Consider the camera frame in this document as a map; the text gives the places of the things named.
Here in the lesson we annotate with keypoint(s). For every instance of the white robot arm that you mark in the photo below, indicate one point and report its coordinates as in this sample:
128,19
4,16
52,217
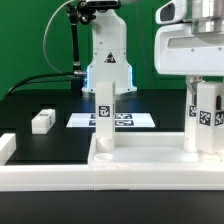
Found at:
109,35

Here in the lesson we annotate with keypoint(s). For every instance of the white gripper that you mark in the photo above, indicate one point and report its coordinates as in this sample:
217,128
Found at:
178,51

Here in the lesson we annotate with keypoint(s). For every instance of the white U-shaped fence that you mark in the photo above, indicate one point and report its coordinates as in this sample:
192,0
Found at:
106,176

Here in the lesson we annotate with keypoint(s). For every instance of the white desk top panel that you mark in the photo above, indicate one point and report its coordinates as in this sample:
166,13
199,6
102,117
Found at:
149,147

